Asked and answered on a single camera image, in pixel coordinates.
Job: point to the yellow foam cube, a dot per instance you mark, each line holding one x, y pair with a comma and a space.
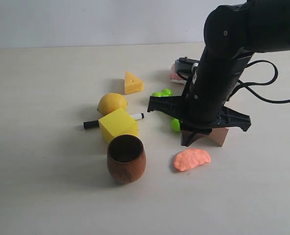
117, 123

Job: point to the green bone dog toy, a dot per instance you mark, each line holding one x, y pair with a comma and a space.
175, 125

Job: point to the yellow lemon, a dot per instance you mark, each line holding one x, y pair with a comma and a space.
111, 102

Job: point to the brown wooden cup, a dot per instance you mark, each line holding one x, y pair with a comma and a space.
126, 159

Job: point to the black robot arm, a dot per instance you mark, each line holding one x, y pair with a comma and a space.
232, 35

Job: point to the orange slice-shaped putty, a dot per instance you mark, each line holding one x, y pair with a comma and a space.
190, 159

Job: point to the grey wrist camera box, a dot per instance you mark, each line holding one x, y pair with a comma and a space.
183, 66

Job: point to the pink toy cake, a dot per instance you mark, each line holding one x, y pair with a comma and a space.
175, 78

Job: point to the yellow cheese wedge toy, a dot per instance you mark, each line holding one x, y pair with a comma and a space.
132, 84

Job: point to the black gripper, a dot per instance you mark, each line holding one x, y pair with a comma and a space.
200, 108

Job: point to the black and white marker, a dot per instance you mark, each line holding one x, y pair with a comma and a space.
95, 124

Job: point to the light wooden block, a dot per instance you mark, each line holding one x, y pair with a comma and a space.
218, 135

